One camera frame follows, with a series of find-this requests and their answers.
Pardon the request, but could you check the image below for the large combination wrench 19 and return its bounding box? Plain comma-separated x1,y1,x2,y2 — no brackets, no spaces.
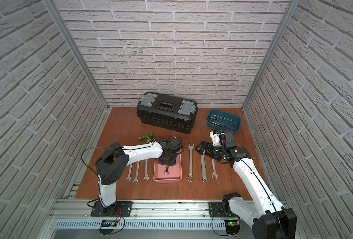
211,158,218,179

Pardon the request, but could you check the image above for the small combination wrench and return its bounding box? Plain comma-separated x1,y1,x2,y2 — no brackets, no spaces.
164,165,169,176
143,159,149,182
126,164,132,181
133,161,140,184

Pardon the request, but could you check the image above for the pink plastic storage box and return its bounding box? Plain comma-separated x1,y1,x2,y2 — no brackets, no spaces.
153,155,182,183

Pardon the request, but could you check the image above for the adjustable wrench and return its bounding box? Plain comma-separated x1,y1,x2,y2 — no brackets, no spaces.
200,151,207,183

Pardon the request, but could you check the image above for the large combination wrench 22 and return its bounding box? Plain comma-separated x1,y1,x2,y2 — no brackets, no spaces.
188,144,194,182

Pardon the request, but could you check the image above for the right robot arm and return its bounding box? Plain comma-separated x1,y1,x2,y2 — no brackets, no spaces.
195,141,297,239

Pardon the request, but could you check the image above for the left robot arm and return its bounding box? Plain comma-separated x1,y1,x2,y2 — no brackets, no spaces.
95,138,183,208

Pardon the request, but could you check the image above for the teal plastic bin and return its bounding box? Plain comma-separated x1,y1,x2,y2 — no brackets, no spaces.
206,109,242,133

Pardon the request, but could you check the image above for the black plastic toolbox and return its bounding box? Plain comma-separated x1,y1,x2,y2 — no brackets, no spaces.
137,92,198,134

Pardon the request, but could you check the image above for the right controller board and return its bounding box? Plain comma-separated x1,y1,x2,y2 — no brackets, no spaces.
224,220,241,237

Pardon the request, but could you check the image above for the controller board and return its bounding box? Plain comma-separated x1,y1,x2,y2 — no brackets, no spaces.
99,220,119,236
224,220,241,237

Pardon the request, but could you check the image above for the left controller board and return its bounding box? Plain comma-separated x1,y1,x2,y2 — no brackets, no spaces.
99,220,119,236

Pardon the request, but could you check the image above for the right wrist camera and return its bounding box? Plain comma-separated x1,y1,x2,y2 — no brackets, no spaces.
210,130,237,148

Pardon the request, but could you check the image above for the green hose nozzle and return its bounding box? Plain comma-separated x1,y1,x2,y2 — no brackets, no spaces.
138,132,154,143

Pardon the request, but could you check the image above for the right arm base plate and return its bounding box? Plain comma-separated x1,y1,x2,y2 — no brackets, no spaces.
208,201,238,218

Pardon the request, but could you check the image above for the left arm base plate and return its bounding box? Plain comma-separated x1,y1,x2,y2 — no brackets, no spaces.
91,201,133,218

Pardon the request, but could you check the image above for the aluminium front rail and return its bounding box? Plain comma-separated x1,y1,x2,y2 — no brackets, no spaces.
47,199,222,222

